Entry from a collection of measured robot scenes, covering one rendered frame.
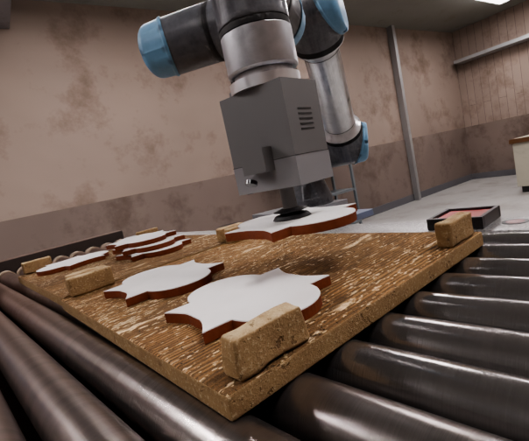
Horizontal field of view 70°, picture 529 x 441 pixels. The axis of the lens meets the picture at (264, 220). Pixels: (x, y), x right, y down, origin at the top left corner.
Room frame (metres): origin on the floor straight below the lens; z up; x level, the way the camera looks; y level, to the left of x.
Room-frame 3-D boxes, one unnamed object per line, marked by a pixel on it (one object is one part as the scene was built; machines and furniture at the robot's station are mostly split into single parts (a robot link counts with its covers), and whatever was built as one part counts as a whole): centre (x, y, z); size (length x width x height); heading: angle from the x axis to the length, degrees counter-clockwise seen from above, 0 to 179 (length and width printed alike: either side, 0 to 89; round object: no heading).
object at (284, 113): (0.41, -0.02, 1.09); 0.10 x 0.09 x 0.16; 139
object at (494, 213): (0.55, -0.29, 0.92); 0.08 x 0.08 x 0.02; 41
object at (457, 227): (0.39, -0.20, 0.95); 0.06 x 0.02 x 0.03; 129
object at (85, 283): (0.53, 0.26, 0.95); 0.06 x 0.02 x 0.03; 129
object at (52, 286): (0.79, 0.30, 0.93); 0.41 x 0.35 x 0.02; 40
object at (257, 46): (0.42, -0.03, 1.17); 0.08 x 0.08 x 0.05
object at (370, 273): (0.46, 0.03, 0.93); 0.41 x 0.35 x 0.02; 39
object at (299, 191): (1.20, -0.15, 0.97); 0.15 x 0.15 x 0.10
